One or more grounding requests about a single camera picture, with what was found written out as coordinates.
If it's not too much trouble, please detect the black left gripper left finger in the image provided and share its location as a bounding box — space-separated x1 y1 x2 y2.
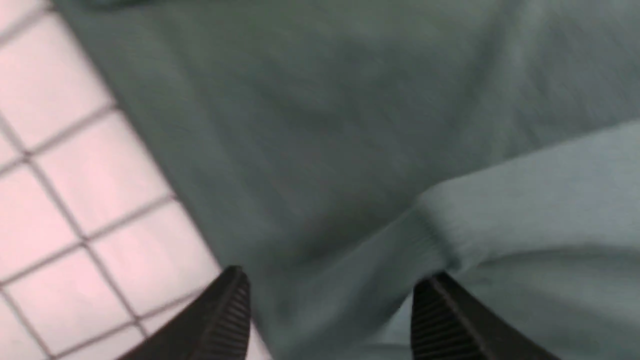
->
121 266 251 360

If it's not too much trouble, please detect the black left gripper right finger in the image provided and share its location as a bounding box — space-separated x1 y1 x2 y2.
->
411 273 557 360

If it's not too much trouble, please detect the green long-sleeved shirt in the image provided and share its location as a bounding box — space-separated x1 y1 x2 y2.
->
55 0 640 360

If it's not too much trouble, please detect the white grid-patterned table cloth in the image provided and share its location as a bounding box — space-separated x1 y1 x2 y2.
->
0 0 273 360

